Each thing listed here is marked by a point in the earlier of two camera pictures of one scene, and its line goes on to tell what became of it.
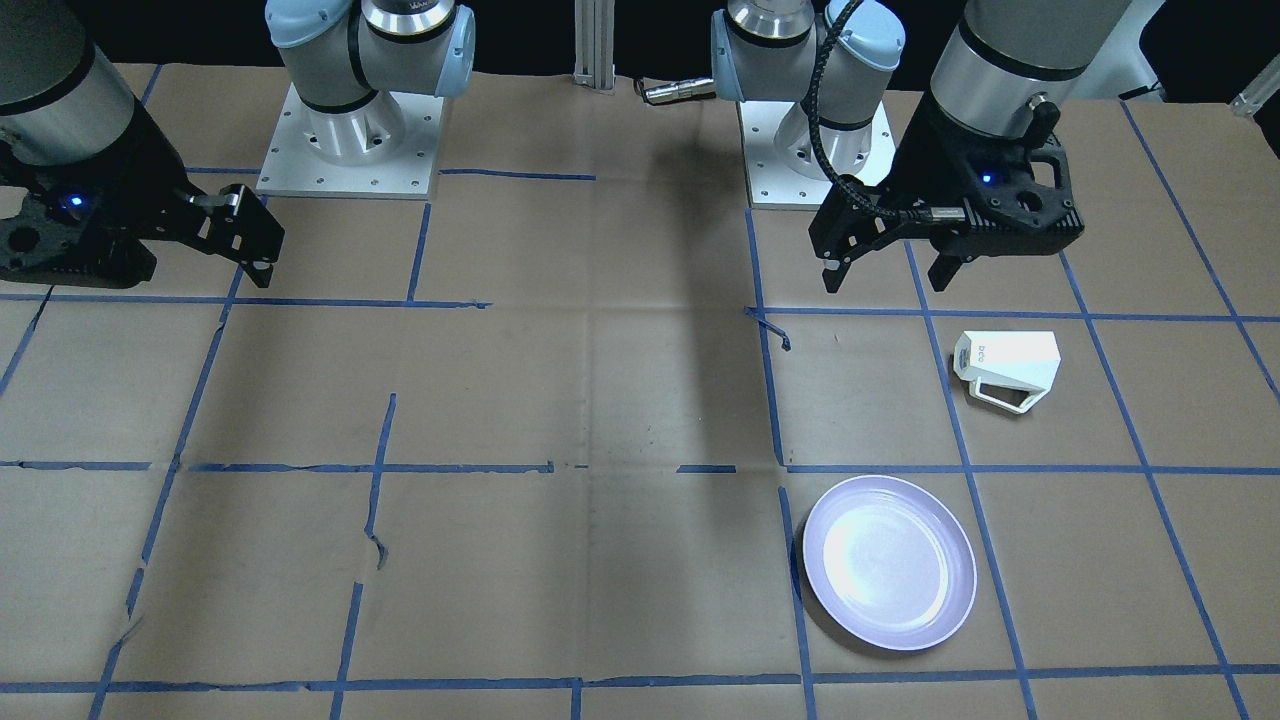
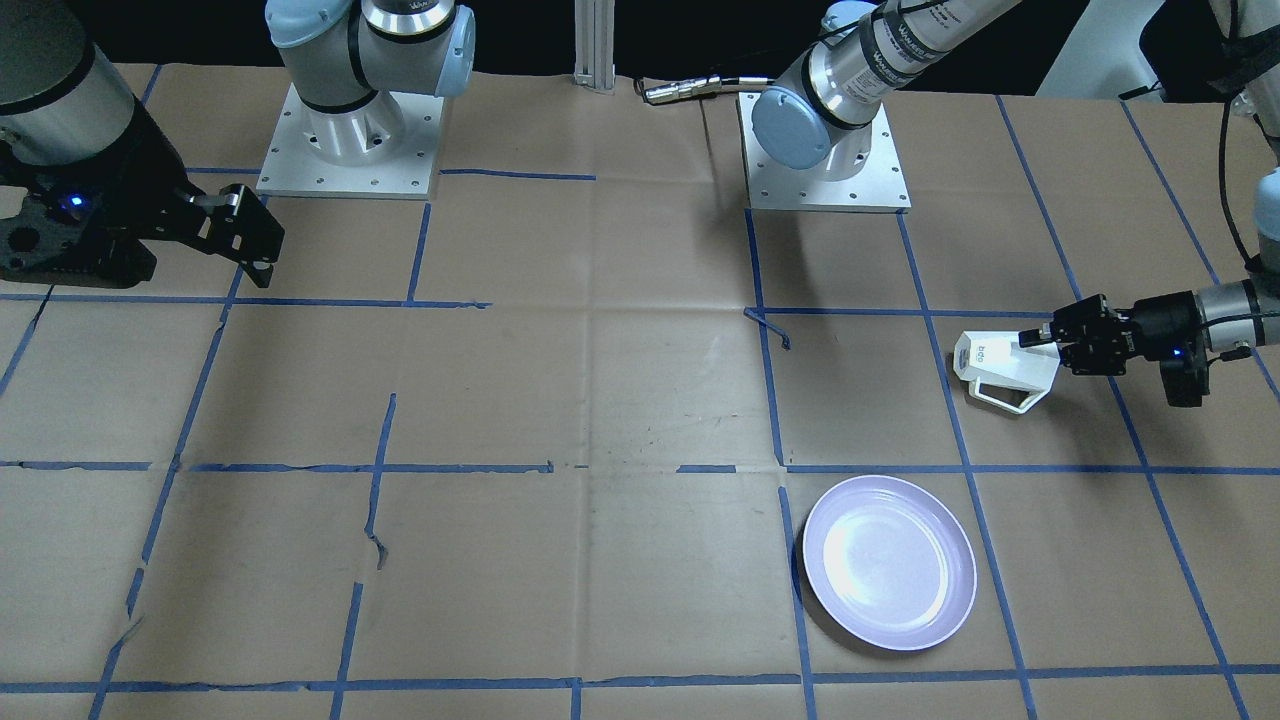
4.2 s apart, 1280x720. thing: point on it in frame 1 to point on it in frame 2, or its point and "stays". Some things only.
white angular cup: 1008,370 stays
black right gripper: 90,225 stays
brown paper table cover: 549,448 stays
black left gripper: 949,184 to 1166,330
